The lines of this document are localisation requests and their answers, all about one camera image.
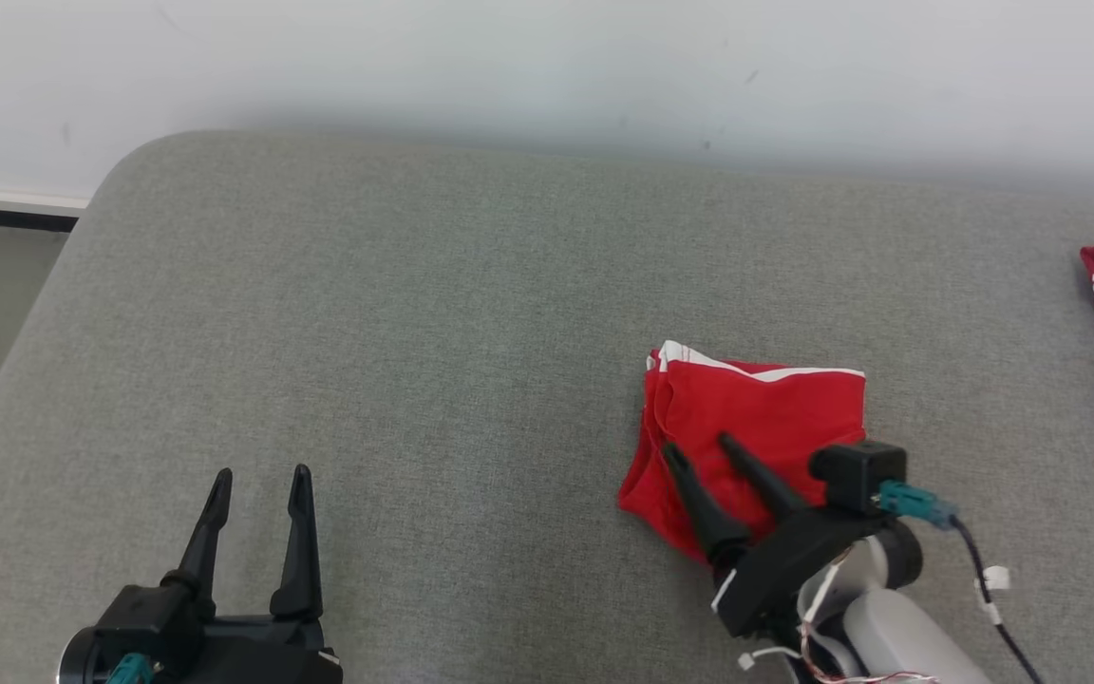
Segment teal left camera connector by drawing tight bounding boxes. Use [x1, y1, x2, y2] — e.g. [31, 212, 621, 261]
[106, 652, 155, 684]

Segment red white-striped Bulls shorts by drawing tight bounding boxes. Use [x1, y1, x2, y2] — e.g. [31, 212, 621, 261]
[617, 340, 868, 564]

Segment thin red white wires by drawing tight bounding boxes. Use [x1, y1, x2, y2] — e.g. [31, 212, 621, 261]
[737, 565, 942, 684]

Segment teal camera connector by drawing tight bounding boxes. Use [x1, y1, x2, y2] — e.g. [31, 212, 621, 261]
[106, 652, 155, 684]
[876, 480, 959, 531]

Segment black right camera cable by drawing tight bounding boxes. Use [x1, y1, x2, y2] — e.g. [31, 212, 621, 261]
[946, 516, 1047, 684]

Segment teal right camera connector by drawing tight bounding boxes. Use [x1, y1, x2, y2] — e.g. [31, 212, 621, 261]
[876, 480, 959, 531]

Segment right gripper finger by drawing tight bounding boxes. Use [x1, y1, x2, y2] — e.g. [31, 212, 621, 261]
[717, 432, 813, 522]
[662, 442, 753, 569]

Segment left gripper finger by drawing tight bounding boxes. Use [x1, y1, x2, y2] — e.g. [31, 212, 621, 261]
[270, 464, 325, 620]
[162, 468, 235, 597]

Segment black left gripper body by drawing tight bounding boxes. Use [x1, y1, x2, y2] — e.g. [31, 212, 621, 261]
[58, 617, 345, 684]

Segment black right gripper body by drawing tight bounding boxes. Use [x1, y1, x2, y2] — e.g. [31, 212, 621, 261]
[713, 507, 897, 638]

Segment white baseboard strip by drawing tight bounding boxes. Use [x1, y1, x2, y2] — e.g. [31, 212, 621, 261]
[0, 186, 92, 214]

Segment white cable tag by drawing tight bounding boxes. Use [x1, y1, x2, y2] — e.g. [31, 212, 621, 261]
[973, 564, 1014, 625]

